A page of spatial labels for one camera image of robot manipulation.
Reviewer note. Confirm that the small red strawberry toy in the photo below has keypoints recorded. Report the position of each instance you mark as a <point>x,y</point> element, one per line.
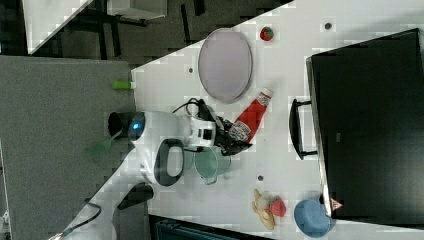
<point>266,34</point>

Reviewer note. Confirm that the green marker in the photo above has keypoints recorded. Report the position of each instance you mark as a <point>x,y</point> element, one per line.
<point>123,85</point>

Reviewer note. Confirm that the green mug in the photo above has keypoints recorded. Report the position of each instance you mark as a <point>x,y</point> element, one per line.
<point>210,163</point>

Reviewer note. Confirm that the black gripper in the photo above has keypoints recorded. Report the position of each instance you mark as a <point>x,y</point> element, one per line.
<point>224,141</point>

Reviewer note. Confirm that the blue bowl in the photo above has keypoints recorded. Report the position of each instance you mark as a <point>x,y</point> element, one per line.
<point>310,217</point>

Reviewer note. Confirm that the peeled banana toy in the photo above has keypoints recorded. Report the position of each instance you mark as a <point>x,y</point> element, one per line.
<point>260,205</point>

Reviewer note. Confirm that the grey round plate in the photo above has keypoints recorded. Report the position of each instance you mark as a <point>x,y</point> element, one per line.
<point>225,65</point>

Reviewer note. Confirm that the black cylinder post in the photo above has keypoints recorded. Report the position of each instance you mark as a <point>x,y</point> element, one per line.
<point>138,194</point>

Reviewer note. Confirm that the green spatula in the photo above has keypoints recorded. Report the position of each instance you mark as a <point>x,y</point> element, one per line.
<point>102,147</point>

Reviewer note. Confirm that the red ketchup bottle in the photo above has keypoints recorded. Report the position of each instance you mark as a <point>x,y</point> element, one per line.
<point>246,125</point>

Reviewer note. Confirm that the red strawberry toy by banana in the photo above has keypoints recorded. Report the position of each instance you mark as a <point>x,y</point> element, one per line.
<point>277,207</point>

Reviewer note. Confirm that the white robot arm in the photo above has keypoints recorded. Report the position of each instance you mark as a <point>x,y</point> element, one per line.
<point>160,140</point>

